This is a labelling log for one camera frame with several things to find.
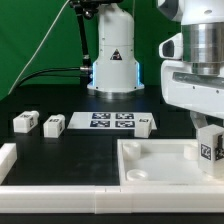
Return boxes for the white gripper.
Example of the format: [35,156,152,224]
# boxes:
[161,60,224,133]

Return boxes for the white square tabletop part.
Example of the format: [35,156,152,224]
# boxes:
[117,139,224,186]

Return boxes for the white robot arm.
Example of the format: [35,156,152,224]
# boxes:
[88,0,224,133]

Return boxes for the white marker sheet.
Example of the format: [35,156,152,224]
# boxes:
[68,112,157,130]

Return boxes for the white obstacle fence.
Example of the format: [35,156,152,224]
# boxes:
[0,143,224,214]

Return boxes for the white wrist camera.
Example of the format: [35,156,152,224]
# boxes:
[159,33,183,60]

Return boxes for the black cable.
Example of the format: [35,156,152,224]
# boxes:
[14,67,94,90]

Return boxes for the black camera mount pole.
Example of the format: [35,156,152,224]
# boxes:
[69,0,99,66]

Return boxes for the white cable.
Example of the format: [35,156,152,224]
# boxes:
[7,0,72,96]

